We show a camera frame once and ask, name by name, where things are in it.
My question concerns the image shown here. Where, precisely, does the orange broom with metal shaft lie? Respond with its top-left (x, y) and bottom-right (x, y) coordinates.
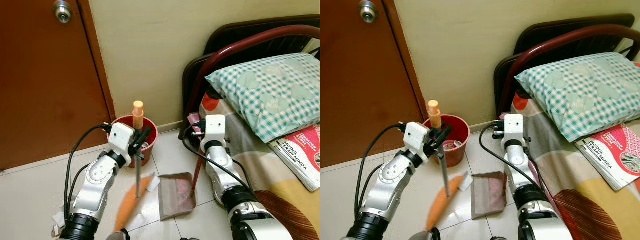
top-left (113, 100), bottom-right (154, 234)
top-left (424, 99), bottom-right (466, 232)

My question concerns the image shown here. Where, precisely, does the grey dustpan with red handle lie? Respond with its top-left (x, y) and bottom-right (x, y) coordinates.
top-left (157, 146), bottom-right (207, 221)
top-left (470, 170), bottom-right (510, 220)

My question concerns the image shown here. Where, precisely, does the red plastic bucket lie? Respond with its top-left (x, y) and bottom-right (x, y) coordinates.
top-left (110, 114), bottom-right (159, 168)
top-left (423, 114), bottom-right (471, 169)

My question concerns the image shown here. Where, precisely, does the green checked pillow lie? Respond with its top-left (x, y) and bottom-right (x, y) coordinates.
top-left (514, 51), bottom-right (640, 144)
top-left (205, 52), bottom-right (321, 145)

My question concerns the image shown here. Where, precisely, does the brown wooden door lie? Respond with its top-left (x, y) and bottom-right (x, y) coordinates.
top-left (0, 0), bottom-right (112, 171)
top-left (320, 0), bottom-right (424, 169)

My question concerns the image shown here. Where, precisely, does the colourful patterned bed sheet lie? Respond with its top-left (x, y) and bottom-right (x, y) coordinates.
top-left (198, 92), bottom-right (321, 240)
top-left (510, 92), bottom-right (640, 240)

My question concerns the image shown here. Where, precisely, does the red and white book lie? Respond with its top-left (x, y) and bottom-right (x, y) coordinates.
top-left (268, 124), bottom-right (321, 193)
top-left (574, 123), bottom-right (640, 192)

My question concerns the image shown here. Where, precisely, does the dark wooden headboard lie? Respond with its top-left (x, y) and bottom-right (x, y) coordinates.
top-left (493, 13), bottom-right (637, 120)
top-left (180, 14), bottom-right (321, 142)

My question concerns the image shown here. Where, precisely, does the silver round door knob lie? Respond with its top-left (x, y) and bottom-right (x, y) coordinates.
top-left (52, 0), bottom-right (74, 24)
top-left (357, 0), bottom-right (379, 24)

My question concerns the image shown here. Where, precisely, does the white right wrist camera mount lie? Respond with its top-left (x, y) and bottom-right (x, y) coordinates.
top-left (204, 114), bottom-right (227, 149)
top-left (503, 113), bottom-right (524, 148)

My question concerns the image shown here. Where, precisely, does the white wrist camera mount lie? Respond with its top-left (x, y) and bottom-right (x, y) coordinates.
top-left (204, 114), bottom-right (227, 149)
top-left (403, 121), bottom-right (431, 153)
top-left (503, 113), bottom-right (524, 148)
top-left (107, 122), bottom-right (136, 154)

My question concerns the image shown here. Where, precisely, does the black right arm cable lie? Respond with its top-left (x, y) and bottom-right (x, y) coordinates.
top-left (478, 122), bottom-right (532, 190)
top-left (180, 125), bottom-right (253, 195)

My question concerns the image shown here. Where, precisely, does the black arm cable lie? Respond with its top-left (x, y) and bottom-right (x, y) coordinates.
top-left (180, 125), bottom-right (253, 195)
top-left (63, 123), bottom-right (114, 222)
top-left (354, 122), bottom-right (409, 219)
top-left (478, 122), bottom-right (532, 190)

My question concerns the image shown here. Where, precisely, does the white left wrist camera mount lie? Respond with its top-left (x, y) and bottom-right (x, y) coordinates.
top-left (107, 122), bottom-right (136, 154)
top-left (403, 121), bottom-right (431, 153)

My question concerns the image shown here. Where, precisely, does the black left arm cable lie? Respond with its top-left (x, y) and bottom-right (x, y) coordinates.
top-left (354, 122), bottom-right (409, 219)
top-left (63, 123), bottom-right (114, 222)

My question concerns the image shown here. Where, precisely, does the brown wooden door frame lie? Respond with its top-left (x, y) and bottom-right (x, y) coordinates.
top-left (76, 0), bottom-right (117, 122)
top-left (382, 0), bottom-right (427, 122)

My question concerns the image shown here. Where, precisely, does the dark red metal bed rail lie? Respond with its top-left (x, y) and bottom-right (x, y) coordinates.
top-left (185, 24), bottom-right (321, 127)
top-left (499, 23), bottom-right (640, 117)

